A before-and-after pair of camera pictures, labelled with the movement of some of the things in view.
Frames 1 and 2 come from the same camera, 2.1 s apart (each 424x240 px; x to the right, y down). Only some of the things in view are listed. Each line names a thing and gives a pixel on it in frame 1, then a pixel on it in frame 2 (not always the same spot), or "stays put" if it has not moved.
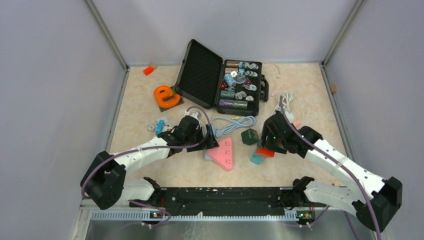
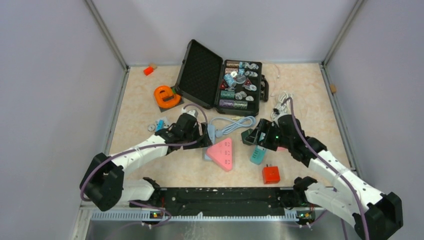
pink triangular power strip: [223, 154] stays put
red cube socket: [264, 152] -> [271, 175]
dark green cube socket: [249, 137] stays put
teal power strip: [256, 159] stays put
